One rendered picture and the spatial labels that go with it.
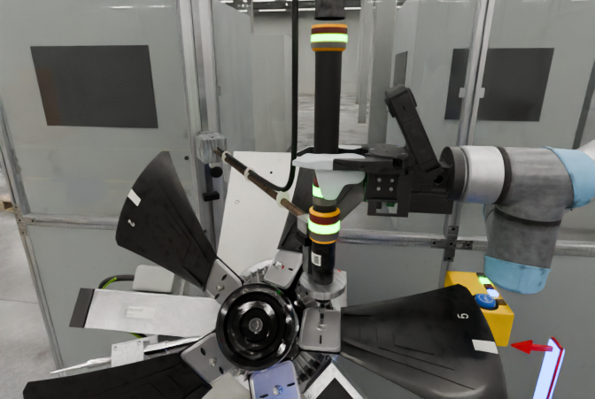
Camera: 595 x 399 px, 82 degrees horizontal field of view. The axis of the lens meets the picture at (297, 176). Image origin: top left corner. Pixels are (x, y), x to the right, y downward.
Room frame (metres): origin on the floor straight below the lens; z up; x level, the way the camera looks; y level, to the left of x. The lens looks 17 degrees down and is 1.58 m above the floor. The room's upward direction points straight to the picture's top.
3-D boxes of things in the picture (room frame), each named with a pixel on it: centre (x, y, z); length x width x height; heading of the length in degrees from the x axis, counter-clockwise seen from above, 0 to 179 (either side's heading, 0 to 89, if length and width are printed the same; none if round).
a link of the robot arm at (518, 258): (0.43, -0.31, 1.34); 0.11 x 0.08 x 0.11; 155
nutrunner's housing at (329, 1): (0.45, -0.04, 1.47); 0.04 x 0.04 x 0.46
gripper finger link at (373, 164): (0.42, -0.09, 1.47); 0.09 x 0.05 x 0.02; 93
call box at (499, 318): (0.70, -0.43, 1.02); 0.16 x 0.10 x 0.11; 173
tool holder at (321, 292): (0.46, -0.03, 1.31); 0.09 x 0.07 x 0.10; 28
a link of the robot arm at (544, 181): (0.42, -0.31, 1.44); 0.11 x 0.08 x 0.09; 83
